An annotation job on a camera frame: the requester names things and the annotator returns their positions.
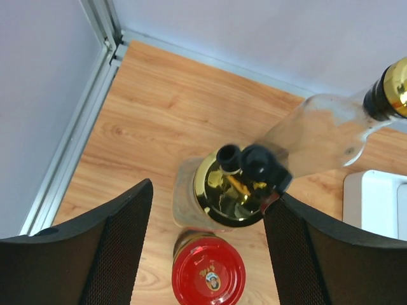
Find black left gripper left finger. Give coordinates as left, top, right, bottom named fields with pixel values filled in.
left=1, top=179, right=153, bottom=304

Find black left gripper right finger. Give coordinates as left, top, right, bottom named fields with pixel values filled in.
left=264, top=194, right=406, bottom=304

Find clear oil bottle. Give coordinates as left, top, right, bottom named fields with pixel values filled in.
left=172, top=144, right=293, bottom=232

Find oil bottle with dark sauce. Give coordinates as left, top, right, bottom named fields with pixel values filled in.
left=257, top=58, right=406, bottom=178

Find white divided tray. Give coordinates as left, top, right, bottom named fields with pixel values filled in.
left=343, top=170, right=406, bottom=241

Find red-lid sauce jar far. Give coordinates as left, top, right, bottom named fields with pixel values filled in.
left=171, top=229, right=246, bottom=305

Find aluminium frame rail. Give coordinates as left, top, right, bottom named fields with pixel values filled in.
left=20, top=1, right=313, bottom=235

